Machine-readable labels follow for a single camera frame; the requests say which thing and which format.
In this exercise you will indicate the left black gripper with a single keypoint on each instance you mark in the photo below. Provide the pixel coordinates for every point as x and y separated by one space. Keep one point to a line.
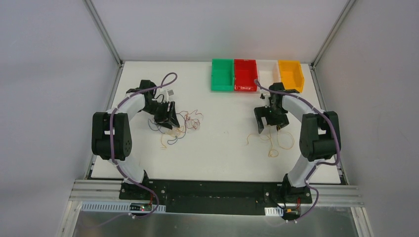
166 115

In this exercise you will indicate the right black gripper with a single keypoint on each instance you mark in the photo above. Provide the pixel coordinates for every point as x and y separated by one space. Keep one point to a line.
270 114

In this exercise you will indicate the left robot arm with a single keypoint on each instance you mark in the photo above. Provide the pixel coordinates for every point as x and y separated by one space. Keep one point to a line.
111 133

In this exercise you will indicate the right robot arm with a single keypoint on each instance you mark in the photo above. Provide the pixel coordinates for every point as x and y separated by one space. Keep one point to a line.
319 137

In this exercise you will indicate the white plastic bin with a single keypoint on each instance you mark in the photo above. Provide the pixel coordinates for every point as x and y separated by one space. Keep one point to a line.
268 72

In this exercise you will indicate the red plastic bin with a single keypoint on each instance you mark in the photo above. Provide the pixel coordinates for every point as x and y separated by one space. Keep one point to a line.
245 72

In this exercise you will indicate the yellow plastic bin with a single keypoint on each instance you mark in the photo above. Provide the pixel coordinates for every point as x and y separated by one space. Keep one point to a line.
291 75

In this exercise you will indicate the green plastic bin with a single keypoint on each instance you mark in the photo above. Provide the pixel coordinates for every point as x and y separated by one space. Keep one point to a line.
222 75

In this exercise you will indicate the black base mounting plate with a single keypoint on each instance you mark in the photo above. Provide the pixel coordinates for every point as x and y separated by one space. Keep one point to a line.
215 197

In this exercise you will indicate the right white cable duct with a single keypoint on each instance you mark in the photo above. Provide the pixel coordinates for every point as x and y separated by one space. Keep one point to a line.
273 211

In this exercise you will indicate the white cable duct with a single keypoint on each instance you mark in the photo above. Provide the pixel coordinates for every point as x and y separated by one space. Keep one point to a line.
122 207
273 211

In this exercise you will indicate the aluminium front frame rail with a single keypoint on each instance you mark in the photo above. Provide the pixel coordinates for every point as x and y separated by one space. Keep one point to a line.
108 190

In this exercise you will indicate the left white cable duct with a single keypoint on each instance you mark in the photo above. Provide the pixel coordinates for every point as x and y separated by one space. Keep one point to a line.
122 207

